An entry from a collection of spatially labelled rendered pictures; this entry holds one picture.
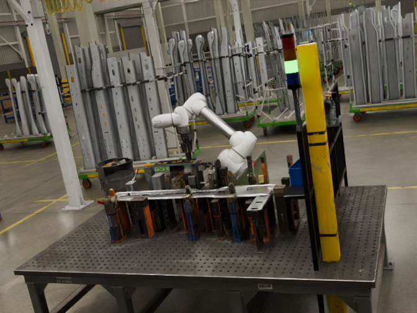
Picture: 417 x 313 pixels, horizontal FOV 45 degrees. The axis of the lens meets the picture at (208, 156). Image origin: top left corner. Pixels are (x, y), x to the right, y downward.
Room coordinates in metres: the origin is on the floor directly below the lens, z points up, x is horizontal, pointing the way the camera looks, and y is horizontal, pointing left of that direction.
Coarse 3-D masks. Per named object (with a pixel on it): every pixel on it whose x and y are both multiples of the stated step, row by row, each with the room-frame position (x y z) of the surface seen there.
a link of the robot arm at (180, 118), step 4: (176, 108) 4.04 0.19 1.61; (180, 108) 4.02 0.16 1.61; (184, 108) 4.04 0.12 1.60; (176, 112) 4.02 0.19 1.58; (180, 112) 4.01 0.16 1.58; (184, 112) 4.02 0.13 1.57; (172, 116) 4.02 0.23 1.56; (176, 116) 4.01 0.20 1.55; (180, 116) 4.01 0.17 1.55; (184, 116) 4.02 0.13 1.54; (172, 120) 4.01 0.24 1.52; (176, 120) 4.01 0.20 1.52; (180, 120) 4.01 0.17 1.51; (184, 120) 4.01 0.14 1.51; (188, 120) 4.05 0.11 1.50; (176, 124) 4.02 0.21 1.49; (180, 124) 4.02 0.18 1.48; (184, 124) 4.02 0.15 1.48; (188, 124) 4.05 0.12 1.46
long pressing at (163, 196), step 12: (120, 192) 4.03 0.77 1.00; (132, 192) 3.98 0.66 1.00; (144, 192) 3.93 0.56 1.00; (156, 192) 3.87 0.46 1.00; (168, 192) 3.81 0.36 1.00; (180, 192) 3.76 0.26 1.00; (192, 192) 3.71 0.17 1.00; (204, 192) 3.65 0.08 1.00; (216, 192) 3.60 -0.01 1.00; (228, 192) 3.55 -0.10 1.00; (240, 192) 3.51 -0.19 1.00; (252, 192) 3.46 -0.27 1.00; (264, 192) 3.41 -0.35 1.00
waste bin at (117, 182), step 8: (104, 160) 6.73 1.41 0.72; (112, 160) 6.78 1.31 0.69; (120, 160) 6.77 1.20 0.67; (128, 160) 6.69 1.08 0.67; (96, 168) 6.46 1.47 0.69; (104, 168) 6.32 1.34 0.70; (112, 168) 6.30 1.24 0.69; (120, 168) 6.33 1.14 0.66; (128, 168) 6.42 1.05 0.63; (104, 176) 6.32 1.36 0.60; (112, 176) 6.32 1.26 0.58; (120, 176) 6.33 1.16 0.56; (128, 176) 6.40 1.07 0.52; (104, 184) 6.41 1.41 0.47; (112, 184) 6.34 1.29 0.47; (120, 184) 6.35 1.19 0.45
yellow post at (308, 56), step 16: (304, 48) 2.81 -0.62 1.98; (304, 64) 2.81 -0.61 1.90; (304, 80) 2.81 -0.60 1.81; (320, 80) 2.85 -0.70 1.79; (304, 96) 2.82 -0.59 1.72; (320, 96) 2.79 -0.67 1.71; (320, 112) 2.79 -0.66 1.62; (320, 128) 2.79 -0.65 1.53; (320, 144) 2.80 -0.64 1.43; (320, 160) 2.80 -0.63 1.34; (320, 176) 2.80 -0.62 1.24; (320, 192) 2.81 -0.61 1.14; (320, 208) 2.81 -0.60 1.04; (320, 224) 2.82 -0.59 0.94; (336, 224) 2.84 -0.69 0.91; (320, 240) 2.83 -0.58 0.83; (336, 240) 2.79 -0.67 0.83; (336, 256) 2.79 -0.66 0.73; (336, 304) 2.80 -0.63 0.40
